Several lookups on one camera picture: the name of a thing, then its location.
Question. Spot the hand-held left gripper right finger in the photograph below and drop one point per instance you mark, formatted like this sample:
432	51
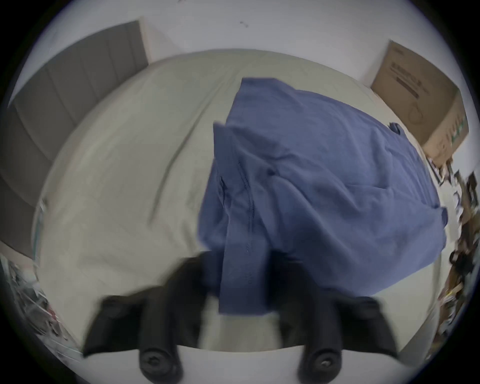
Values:
318	322

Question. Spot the brown cardboard carton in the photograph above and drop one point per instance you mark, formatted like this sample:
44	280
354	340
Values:
423	101

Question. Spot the blue shirt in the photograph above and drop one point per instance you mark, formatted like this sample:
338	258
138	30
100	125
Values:
318	195

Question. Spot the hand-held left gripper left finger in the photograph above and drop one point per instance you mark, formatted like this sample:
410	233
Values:
165	318

